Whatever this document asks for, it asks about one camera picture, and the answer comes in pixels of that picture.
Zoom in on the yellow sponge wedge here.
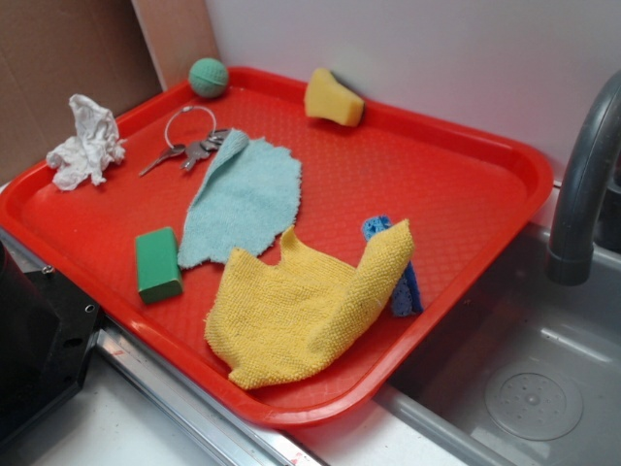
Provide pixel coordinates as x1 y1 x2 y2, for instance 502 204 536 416
304 68 365 127

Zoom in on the light wooden panel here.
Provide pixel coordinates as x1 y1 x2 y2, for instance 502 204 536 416
132 0 220 90

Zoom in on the grey faucet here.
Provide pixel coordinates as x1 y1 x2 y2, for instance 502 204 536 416
545 73 620 285

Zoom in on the bunch of silver keys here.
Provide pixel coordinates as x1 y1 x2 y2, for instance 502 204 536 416
180 129 230 171

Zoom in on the aluminium rail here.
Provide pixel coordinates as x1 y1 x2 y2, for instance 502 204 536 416
0 227 326 466

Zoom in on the red plastic tray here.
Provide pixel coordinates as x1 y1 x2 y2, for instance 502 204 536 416
1 68 553 429

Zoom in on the silver long key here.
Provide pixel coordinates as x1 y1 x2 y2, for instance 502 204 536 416
139 144 185 177

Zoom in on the green wooden block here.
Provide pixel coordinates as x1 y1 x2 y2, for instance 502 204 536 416
135 227 183 304

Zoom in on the metal key ring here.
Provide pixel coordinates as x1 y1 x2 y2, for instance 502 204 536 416
164 105 217 149

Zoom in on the green textured ball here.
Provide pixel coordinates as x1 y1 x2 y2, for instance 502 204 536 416
188 58 229 98

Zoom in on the yellow microfiber cloth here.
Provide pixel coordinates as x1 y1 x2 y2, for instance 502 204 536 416
205 220 414 389

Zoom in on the light blue towel cloth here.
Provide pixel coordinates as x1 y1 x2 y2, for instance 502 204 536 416
178 129 302 269

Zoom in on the blue sponge cloth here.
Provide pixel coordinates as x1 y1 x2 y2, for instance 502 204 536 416
362 215 424 317

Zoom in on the grey plastic sink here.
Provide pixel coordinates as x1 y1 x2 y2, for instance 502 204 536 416
376 201 620 465

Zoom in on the white paper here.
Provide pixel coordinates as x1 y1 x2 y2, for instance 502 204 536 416
46 94 125 191

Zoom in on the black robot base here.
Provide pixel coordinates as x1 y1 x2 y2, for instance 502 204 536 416
1 246 103 449

